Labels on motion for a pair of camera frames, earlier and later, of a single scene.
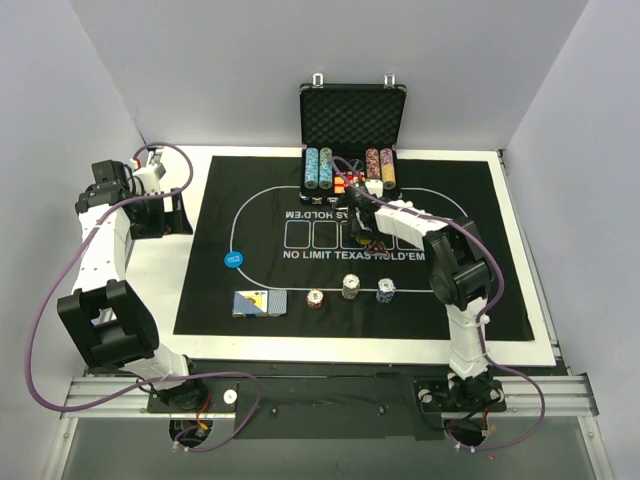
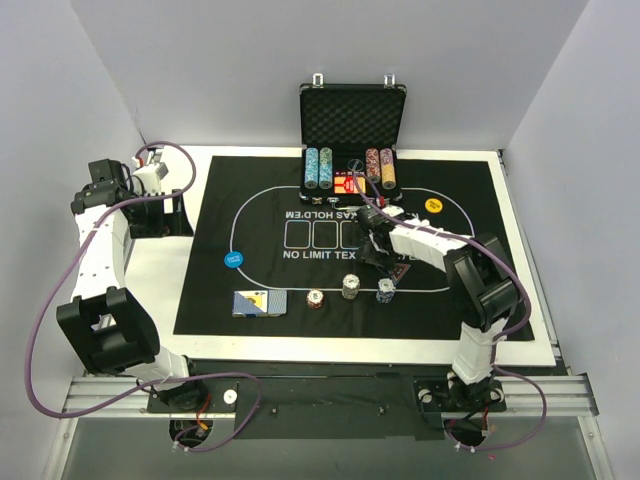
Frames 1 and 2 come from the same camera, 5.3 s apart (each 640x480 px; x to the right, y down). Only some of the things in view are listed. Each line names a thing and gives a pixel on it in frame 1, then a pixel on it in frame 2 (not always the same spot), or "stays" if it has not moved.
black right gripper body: x=358 y=215 to x=376 y=246
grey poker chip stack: x=350 y=286 stays
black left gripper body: x=170 y=212 stays
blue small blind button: x=233 y=260 stays
